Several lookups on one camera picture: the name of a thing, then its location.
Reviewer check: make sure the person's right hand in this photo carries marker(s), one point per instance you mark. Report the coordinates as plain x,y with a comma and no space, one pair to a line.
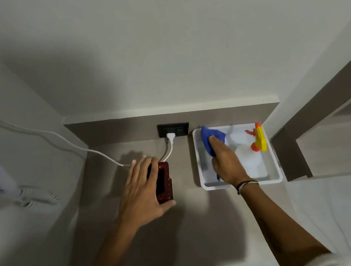
230,167

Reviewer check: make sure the person's left hand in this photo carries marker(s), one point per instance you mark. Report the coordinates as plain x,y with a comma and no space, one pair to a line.
139,200

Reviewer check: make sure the person's left thumb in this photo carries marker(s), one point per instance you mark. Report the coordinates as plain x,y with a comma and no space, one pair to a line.
168,205

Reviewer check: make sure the person's right fingers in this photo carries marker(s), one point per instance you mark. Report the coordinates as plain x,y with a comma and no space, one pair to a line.
218,146

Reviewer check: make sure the blue cleaning cloth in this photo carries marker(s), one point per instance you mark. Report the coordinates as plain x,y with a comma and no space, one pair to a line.
207,136

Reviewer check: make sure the red glitter box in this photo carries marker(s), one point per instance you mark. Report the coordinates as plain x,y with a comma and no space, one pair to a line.
164,181

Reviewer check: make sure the person's right forearm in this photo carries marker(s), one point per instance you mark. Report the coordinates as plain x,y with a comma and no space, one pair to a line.
281,230

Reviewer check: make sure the person's left forearm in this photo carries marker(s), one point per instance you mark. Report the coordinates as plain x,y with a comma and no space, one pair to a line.
111,259

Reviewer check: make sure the white spray bottle yellow trigger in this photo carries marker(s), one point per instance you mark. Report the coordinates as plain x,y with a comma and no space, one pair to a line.
252,163

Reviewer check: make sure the white power plug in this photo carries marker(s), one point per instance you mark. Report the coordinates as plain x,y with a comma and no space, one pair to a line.
171,137

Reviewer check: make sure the white plastic tray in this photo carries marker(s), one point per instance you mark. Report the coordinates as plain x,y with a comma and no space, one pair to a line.
273,170

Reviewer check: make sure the grey wooden shelf unit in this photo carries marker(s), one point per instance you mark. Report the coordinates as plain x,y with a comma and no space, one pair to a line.
335,145

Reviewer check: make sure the person's white sleeve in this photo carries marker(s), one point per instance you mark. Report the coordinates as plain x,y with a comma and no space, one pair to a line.
328,262

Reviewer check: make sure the black wall socket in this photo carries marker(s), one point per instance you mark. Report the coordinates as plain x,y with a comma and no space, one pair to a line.
181,128

